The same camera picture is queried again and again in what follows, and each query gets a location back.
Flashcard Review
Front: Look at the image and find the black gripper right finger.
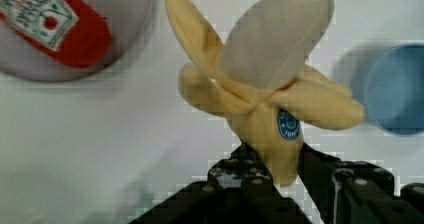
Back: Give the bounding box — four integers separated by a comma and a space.
298, 144, 424, 224

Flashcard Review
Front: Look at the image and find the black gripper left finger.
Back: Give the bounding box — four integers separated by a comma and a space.
129, 144, 312, 224

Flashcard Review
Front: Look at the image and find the plush peeled banana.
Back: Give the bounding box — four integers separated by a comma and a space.
164, 0, 365, 186

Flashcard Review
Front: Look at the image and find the blue bowl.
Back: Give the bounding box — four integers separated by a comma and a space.
364, 44, 424, 136

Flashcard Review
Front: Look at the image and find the round grey plate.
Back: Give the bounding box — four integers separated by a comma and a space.
0, 0, 153, 82

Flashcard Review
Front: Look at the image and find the red ketchup bottle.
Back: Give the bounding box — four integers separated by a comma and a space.
1, 0, 112, 68

